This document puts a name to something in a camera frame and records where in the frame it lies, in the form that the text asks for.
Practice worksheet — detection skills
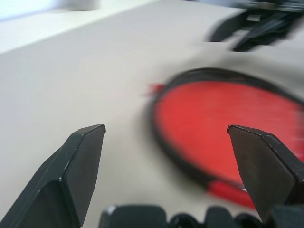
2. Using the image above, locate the black and red paddle case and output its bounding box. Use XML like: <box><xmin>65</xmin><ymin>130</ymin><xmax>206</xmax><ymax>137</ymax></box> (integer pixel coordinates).
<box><xmin>142</xmin><ymin>67</ymin><xmax>304</xmax><ymax>210</ymax></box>

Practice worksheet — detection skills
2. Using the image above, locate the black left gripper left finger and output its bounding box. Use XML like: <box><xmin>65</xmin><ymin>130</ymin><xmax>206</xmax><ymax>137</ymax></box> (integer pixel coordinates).
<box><xmin>0</xmin><ymin>124</ymin><xmax>106</xmax><ymax>228</ymax></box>

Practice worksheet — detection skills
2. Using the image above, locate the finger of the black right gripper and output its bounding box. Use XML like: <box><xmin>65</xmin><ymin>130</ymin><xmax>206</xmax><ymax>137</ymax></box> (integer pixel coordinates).
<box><xmin>206</xmin><ymin>13</ymin><xmax>242</xmax><ymax>44</ymax></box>
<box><xmin>231</xmin><ymin>20</ymin><xmax>297</xmax><ymax>52</ymax></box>

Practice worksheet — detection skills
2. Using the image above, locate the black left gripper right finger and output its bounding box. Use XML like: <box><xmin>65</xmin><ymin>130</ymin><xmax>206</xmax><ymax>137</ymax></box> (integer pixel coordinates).
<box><xmin>227</xmin><ymin>124</ymin><xmax>304</xmax><ymax>221</ymax></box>

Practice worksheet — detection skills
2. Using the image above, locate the red table tennis paddle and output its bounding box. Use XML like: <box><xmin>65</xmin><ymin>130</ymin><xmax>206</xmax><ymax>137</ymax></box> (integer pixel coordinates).
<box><xmin>153</xmin><ymin>81</ymin><xmax>304</xmax><ymax>181</ymax></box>

